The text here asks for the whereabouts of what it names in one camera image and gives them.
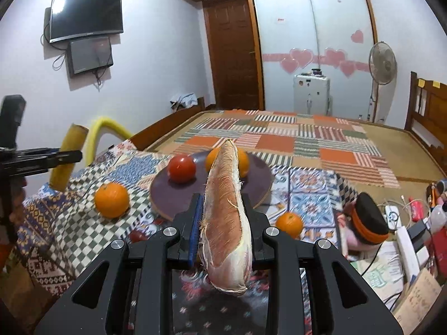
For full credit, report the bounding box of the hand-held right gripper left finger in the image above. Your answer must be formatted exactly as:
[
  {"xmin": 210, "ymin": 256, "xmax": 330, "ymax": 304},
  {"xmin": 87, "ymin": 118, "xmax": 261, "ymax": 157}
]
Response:
[{"xmin": 33, "ymin": 193, "xmax": 205, "ymax": 335}]

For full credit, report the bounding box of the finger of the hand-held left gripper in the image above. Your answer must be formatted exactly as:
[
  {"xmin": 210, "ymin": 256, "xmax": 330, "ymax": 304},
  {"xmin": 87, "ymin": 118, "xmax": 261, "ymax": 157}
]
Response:
[{"xmin": 0, "ymin": 148, "xmax": 84, "ymax": 179}]

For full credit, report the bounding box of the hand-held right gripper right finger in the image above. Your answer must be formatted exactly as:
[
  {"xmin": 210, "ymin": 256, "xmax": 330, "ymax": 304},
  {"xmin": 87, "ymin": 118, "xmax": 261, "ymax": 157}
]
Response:
[{"xmin": 241, "ymin": 192, "xmax": 406, "ymax": 335}]

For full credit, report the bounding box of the tan bamboo shoot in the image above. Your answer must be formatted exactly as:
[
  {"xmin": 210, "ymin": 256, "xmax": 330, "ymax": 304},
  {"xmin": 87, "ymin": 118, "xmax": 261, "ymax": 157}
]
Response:
[{"xmin": 197, "ymin": 139, "xmax": 253, "ymax": 296}]

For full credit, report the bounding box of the dark purple round plate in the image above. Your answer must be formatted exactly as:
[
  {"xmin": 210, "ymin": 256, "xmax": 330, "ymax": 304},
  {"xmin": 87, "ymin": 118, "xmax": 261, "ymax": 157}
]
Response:
[{"xmin": 150, "ymin": 150, "xmax": 274, "ymax": 221}]

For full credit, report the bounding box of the yellow bamboo tube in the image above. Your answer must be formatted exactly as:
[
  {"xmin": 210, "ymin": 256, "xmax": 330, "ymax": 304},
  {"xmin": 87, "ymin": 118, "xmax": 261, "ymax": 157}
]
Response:
[{"xmin": 49, "ymin": 124, "xmax": 88, "ymax": 191}]

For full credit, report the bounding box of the orange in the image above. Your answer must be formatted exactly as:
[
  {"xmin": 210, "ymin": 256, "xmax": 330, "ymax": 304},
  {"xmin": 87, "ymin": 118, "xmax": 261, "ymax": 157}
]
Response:
[
  {"xmin": 94, "ymin": 182, "xmax": 130, "ymax": 218},
  {"xmin": 205, "ymin": 147, "xmax": 251, "ymax": 178},
  {"xmin": 275, "ymin": 212, "xmax": 304, "ymax": 240}
]

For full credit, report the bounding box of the yellow foam tube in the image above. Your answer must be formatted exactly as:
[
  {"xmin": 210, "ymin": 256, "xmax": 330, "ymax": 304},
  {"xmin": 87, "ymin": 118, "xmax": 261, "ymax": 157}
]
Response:
[{"xmin": 85, "ymin": 116, "xmax": 134, "ymax": 165}]

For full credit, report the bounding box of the red tomato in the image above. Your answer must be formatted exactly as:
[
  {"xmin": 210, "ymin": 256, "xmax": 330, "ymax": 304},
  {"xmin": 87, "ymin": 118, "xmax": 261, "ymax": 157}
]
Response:
[{"xmin": 168, "ymin": 154, "xmax": 197, "ymax": 183}]

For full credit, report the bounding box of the patterned patchwork tablecloth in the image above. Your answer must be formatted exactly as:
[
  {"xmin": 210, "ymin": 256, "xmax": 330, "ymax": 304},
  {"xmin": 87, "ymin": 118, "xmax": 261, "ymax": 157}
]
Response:
[{"xmin": 16, "ymin": 139, "xmax": 351, "ymax": 335}]

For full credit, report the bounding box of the plush toy with black hat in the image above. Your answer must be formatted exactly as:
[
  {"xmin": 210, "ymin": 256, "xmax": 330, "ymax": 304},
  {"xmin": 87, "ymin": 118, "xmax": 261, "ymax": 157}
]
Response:
[{"xmin": 336, "ymin": 192, "xmax": 390, "ymax": 252}]

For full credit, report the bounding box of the striped patchwork blanket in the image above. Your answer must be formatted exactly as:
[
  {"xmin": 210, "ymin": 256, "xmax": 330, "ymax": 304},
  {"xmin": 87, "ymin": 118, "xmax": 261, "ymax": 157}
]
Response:
[{"xmin": 174, "ymin": 109, "xmax": 401, "ymax": 188}]

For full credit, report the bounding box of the stack of printed papers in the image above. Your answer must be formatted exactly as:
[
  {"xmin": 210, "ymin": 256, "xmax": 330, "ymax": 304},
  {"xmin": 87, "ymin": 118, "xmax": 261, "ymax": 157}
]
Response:
[{"xmin": 351, "ymin": 240, "xmax": 413, "ymax": 309}]

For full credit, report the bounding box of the crumpled grey cloth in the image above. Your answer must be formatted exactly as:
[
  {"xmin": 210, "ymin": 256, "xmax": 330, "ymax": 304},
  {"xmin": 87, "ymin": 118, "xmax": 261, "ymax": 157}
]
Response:
[{"xmin": 170, "ymin": 93, "xmax": 200, "ymax": 110}]

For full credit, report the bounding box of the white power strip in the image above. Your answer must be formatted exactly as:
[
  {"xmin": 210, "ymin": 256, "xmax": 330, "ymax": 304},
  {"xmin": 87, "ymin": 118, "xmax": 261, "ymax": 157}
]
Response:
[{"xmin": 384, "ymin": 205, "xmax": 401, "ymax": 231}]

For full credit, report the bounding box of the long white box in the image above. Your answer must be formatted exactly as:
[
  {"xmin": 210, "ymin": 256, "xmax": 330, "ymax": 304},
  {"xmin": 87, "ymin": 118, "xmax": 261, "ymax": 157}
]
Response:
[{"xmin": 396, "ymin": 226, "xmax": 420, "ymax": 277}]

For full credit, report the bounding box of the white floor appliance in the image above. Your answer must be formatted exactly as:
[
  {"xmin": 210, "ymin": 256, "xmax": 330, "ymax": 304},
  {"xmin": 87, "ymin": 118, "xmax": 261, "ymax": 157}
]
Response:
[{"xmin": 293, "ymin": 73, "xmax": 331, "ymax": 116}]

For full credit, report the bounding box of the red pouch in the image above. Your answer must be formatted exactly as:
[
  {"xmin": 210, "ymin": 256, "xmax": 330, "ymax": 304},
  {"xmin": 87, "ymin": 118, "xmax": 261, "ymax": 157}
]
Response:
[{"xmin": 411, "ymin": 199, "xmax": 425, "ymax": 222}]

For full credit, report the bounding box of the brown cardboard sheet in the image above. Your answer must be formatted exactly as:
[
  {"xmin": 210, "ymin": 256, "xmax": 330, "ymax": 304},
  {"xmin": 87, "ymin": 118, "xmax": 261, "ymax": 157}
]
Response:
[{"xmin": 392, "ymin": 268, "xmax": 443, "ymax": 329}]

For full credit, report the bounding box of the brown wooden door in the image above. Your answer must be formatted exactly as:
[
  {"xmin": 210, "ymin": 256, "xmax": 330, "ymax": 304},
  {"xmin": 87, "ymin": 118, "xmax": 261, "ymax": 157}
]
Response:
[{"xmin": 203, "ymin": 0, "xmax": 262, "ymax": 111}]

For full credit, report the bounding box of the white plastic bottle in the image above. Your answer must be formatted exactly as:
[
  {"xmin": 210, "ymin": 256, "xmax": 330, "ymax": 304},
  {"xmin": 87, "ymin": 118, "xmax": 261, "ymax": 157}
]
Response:
[{"xmin": 427, "ymin": 204, "xmax": 447, "ymax": 235}]

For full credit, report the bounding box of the wardrobe with heart stickers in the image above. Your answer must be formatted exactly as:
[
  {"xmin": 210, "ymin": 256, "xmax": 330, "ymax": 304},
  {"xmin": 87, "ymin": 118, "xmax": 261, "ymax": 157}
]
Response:
[{"xmin": 242, "ymin": 0, "xmax": 380, "ymax": 116}]

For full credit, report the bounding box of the white standing fan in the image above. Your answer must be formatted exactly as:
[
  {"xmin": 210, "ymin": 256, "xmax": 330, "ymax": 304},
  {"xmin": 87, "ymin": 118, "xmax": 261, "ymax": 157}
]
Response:
[{"xmin": 368, "ymin": 41, "xmax": 398, "ymax": 123}]

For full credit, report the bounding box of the black monitor cable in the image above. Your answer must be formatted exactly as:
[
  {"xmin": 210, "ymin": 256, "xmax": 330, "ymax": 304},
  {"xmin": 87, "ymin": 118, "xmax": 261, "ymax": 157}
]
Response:
[{"xmin": 41, "ymin": 33, "xmax": 68, "ymax": 71}]

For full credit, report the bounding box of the small wall monitor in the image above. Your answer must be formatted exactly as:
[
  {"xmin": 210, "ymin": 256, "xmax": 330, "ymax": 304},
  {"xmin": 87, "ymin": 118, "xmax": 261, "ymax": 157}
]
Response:
[{"xmin": 67, "ymin": 37, "xmax": 115, "ymax": 78}]

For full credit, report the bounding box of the wooden bed frame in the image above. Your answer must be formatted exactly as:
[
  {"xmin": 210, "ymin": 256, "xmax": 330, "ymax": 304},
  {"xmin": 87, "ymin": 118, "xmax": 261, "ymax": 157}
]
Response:
[{"xmin": 131, "ymin": 97, "xmax": 218, "ymax": 151}]

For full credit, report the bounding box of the large wall monitor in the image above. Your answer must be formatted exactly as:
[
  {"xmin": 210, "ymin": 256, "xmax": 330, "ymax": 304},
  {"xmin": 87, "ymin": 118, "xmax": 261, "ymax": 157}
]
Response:
[{"xmin": 49, "ymin": 0, "xmax": 125, "ymax": 44}]

